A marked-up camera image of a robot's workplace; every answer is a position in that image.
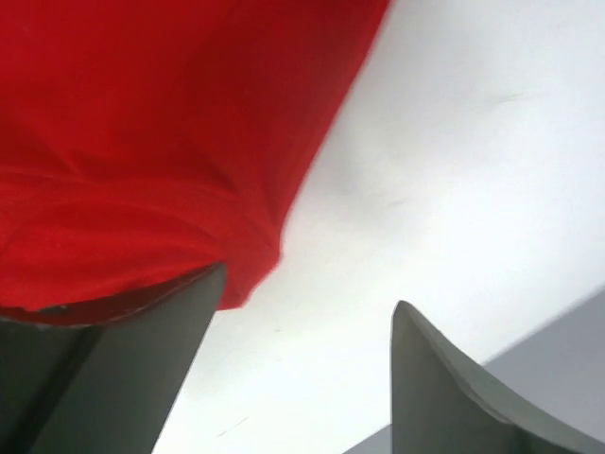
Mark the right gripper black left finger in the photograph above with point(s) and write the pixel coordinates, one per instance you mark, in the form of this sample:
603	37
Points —
102	376

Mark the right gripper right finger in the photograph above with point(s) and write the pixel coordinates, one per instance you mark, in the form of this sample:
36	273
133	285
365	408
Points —
443	402

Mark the red t shirt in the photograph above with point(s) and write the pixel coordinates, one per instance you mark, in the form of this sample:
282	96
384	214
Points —
146	141

